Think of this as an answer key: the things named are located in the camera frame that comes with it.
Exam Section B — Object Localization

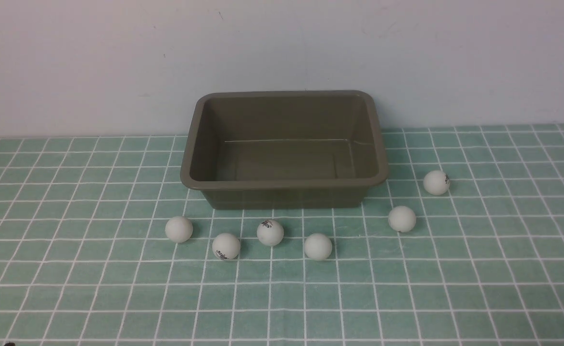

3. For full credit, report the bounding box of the olive green plastic bin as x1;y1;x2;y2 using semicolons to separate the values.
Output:
180;90;389;210

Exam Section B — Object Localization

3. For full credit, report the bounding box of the white ball with logo centre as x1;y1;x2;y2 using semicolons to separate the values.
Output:
257;219;284;247

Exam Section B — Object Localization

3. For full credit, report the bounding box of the white plain ball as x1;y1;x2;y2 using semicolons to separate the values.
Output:
303;234;333;261
388;206;417;233

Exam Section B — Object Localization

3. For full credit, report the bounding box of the white ball with logo front-left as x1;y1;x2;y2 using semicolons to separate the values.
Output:
212;233;241;260

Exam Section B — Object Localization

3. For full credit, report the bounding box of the green checkered table mat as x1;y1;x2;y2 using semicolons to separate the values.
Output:
0;124;564;346

